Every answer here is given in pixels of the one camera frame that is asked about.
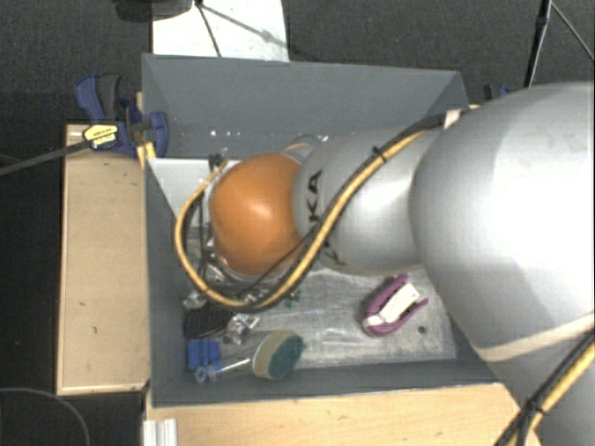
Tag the black ribbed block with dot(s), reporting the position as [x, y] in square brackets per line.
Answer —
[204, 322]

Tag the blue ribbed block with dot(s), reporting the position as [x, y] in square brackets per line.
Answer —
[203, 353]

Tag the green and beige round sponge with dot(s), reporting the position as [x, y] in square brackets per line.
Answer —
[278, 355]

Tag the pale wood board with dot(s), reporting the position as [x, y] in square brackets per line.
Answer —
[102, 258]

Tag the purple and white stapler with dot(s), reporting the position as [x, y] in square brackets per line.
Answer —
[395, 305]

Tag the grey metal bin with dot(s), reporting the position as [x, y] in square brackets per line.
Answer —
[297, 100]

